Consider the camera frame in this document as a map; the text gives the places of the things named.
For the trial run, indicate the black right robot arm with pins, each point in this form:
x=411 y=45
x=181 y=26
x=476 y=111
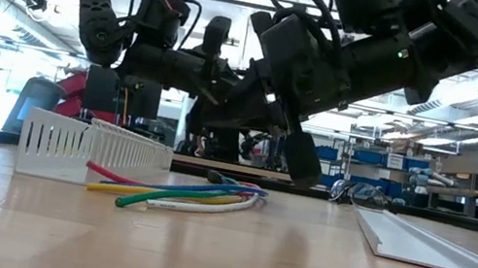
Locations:
x=380 y=60

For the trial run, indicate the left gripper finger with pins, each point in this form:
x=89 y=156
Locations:
x=206 y=95
x=226 y=82

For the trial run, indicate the red machine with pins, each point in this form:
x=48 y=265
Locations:
x=72 y=85

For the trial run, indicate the grey material rolls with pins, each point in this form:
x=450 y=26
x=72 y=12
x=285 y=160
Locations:
x=438 y=178

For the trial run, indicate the black safety glasses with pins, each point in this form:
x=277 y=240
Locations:
x=364 y=193

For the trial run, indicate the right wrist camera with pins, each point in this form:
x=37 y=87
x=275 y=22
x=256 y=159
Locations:
x=261 y=22

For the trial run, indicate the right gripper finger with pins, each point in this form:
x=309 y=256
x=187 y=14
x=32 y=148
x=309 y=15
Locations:
x=305 y=165
x=252 y=116

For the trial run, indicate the wooden background table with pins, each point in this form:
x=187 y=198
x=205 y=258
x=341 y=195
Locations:
x=233 y=167

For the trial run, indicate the white duct cover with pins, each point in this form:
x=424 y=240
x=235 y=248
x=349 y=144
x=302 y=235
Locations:
x=417 y=244

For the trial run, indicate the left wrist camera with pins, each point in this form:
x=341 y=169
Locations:
x=216 y=34

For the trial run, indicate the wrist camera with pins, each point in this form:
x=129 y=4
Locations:
x=216 y=34
x=261 y=22

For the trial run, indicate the blue storage bin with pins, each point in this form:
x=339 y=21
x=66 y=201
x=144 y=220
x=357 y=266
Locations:
x=328 y=180
x=416 y=164
x=373 y=181
x=328 y=153
x=368 y=157

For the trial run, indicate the black background robot arm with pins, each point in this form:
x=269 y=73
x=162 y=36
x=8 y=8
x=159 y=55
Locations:
x=186 y=142
x=265 y=153

